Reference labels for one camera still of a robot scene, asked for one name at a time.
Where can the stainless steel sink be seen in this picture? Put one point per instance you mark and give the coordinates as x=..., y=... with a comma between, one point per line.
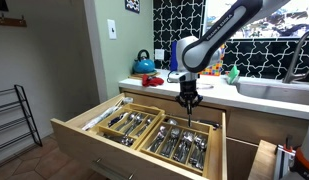
x=277, y=91

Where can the green sponge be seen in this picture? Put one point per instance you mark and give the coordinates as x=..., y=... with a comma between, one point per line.
x=233, y=75

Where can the multicolour tile trivet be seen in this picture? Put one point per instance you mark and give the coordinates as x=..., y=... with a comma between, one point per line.
x=214, y=69

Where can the steel kitchen faucet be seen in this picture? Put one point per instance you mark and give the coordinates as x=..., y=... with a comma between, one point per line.
x=294, y=63

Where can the red cloth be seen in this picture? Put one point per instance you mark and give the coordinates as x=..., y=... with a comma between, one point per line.
x=152, y=81

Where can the small bamboo cutlery tray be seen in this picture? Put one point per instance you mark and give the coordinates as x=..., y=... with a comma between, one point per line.
x=147, y=108

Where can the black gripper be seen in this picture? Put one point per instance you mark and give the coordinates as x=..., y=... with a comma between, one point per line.
x=188, y=86

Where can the large bamboo cutlery tray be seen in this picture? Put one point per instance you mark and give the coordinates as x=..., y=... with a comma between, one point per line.
x=210, y=146

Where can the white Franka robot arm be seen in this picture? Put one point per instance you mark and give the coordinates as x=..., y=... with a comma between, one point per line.
x=207, y=50

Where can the dark cutlery piece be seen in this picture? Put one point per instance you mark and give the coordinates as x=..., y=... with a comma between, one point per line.
x=122, y=140

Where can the silver fork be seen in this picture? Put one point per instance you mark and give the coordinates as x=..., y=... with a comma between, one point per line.
x=189, y=120

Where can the patterned tile wall picture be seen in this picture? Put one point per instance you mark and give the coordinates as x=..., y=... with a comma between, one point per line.
x=132, y=6

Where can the aluminium mounting rail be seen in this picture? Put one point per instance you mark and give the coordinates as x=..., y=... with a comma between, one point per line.
x=284, y=160

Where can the wooden coat hook rail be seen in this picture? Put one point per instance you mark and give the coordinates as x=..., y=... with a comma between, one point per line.
x=10, y=21

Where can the wooden butcher block table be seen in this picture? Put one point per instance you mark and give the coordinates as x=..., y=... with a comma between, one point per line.
x=262, y=163

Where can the large silver serving spoon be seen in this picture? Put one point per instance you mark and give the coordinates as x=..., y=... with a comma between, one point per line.
x=172, y=121

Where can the light wooden kitchen drawer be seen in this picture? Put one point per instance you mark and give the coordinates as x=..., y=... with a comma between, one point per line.
x=80, y=140

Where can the white wall outlet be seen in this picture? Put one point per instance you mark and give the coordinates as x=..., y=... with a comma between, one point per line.
x=159, y=54

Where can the clear plastic wrapped bundle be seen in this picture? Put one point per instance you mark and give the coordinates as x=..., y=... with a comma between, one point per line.
x=104, y=115

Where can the dark wall frame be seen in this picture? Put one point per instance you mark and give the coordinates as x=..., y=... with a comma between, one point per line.
x=0, y=5

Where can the wooden trivet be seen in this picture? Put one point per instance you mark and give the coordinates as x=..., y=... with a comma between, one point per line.
x=134, y=76

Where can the white light switch plate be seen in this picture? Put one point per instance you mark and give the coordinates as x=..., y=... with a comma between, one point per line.
x=111, y=29

